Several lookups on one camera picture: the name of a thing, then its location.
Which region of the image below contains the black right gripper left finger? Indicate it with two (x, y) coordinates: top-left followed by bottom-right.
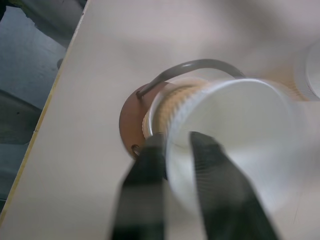
(111, 132), (168, 240)

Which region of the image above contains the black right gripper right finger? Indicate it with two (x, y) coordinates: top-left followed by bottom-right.
(187, 131), (280, 240)

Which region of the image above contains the white ribbed paper cup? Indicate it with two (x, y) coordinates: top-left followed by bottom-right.
(279, 42), (320, 103)
(164, 78), (306, 218)
(141, 77), (213, 140)

